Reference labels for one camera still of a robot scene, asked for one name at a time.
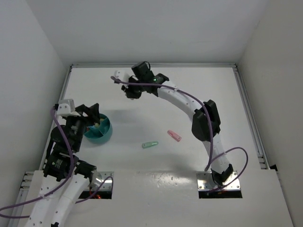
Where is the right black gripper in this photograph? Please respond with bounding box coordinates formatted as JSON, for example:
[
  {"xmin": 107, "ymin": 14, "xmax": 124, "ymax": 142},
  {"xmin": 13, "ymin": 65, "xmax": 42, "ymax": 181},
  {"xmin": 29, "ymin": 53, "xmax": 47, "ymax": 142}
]
[{"xmin": 122, "ymin": 76, "xmax": 145, "ymax": 99}]

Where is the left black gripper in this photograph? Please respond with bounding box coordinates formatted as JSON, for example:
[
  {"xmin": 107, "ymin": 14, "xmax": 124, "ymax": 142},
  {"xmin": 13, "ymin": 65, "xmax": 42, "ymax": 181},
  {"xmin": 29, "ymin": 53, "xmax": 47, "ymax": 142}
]
[{"xmin": 66, "ymin": 103, "xmax": 100, "ymax": 151}]

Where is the yellow highlighter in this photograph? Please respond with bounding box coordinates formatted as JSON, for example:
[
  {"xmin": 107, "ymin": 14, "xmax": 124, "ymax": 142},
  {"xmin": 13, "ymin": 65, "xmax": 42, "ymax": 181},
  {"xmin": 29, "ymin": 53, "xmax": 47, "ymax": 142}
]
[{"xmin": 94, "ymin": 118, "xmax": 104, "ymax": 128}]

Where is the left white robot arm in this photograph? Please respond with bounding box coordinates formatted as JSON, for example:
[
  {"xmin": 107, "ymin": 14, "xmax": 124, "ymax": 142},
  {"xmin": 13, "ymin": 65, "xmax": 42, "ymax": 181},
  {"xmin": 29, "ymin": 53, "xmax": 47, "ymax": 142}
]
[{"xmin": 25, "ymin": 99, "xmax": 100, "ymax": 227}]

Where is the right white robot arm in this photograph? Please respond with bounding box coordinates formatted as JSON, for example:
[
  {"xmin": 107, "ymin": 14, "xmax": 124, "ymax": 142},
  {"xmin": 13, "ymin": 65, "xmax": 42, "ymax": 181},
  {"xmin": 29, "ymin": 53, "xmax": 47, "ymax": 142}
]
[{"xmin": 114, "ymin": 61, "xmax": 233, "ymax": 186}]

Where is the teal divided round container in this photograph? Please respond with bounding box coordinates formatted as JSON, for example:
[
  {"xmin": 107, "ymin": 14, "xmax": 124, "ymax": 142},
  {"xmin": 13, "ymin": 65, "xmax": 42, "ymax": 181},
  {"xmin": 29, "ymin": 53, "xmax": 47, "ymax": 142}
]
[{"xmin": 84, "ymin": 113, "xmax": 113, "ymax": 145}]

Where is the green transparent stapler case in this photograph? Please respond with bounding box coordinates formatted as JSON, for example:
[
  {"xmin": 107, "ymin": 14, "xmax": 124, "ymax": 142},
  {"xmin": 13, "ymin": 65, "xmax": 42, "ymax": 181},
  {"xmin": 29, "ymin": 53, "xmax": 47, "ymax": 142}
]
[{"xmin": 142, "ymin": 141, "xmax": 159, "ymax": 148}]

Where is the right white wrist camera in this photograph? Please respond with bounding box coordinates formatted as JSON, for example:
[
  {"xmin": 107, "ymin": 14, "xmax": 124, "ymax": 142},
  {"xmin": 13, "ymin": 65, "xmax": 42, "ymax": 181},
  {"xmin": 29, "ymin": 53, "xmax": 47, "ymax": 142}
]
[{"xmin": 113, "ymin": 70, "xmax": 131, "ymax": 82}]

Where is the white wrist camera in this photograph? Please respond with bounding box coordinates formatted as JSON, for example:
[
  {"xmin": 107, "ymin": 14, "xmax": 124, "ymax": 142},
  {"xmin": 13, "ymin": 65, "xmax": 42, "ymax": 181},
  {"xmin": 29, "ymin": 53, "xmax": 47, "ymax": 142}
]
[
  {"xmin": 113, "ymin": 70, "xmax": 131, "ymax": 82},
  {"xmin": 56, "ymin": 99, "xmax": 80, "ymax": 117}
]

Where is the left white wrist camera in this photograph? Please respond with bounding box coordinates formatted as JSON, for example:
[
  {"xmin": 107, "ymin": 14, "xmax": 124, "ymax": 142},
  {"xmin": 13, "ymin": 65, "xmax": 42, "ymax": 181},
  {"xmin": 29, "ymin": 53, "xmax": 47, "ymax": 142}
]
[{"xmin": 56, "ymin": 99, "xmax": 80, "ymax": 117}]

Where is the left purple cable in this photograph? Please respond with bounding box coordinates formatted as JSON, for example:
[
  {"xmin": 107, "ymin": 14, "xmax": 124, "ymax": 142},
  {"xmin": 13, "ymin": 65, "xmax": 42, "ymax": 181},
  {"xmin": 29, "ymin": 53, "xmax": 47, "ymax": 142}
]
[{"xmin": 0, "ymin": 107, "xmax": 114, "ymax": 218}]

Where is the purple cable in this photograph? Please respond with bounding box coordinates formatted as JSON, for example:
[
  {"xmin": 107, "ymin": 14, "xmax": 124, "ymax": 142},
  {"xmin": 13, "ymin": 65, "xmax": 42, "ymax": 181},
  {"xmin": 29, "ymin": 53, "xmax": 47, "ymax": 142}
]
[
  {"xmin": 0, "ymin": 107, "xmax": 114, "ymax": 218},
  {"xmin": 110, "ymin": 75, "xmax": 249, "ymax": 194}
]

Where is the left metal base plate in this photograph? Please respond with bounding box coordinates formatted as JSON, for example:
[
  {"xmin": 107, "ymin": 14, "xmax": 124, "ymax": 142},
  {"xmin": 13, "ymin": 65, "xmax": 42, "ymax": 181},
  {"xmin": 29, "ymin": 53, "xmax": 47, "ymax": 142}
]
[{"xmin": 85, "ymin": 172, "xmax": 114, "ymax": 192}]

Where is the metal base plate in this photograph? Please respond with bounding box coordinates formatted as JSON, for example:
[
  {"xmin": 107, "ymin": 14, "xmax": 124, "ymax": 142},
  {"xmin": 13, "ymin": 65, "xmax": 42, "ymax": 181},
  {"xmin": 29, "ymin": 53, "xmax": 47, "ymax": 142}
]
[
  {"xmin": 85, "ymin": 172, "xmax": 114, "ymax": 192},
  {"xmin": 196, "ymin": 172, "xmax": 241, "ymax": 192}
]

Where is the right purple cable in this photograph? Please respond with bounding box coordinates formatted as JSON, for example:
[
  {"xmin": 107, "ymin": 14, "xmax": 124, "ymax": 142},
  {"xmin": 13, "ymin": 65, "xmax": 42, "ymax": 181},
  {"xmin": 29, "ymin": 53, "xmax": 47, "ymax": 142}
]
[{"xmin": 110, "ymin": 75, "xmax": 249, "ymax": 194}]

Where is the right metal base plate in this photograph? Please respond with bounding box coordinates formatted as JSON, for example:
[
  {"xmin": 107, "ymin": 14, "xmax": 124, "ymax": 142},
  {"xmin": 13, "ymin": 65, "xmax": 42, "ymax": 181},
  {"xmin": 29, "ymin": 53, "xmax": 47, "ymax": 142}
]
[{"xmin": 196, "ymin": 172, "xmax": 241, "ymax": 192}]

